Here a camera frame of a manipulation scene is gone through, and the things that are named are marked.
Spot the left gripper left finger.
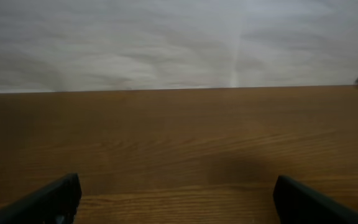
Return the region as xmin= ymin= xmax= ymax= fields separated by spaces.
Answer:
xmin=0 ymin=173 xmax=83 ymax=224

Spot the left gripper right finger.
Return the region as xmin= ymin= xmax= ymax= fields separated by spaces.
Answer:
xmin=272 ymin=175 xmax=358 ymax=224

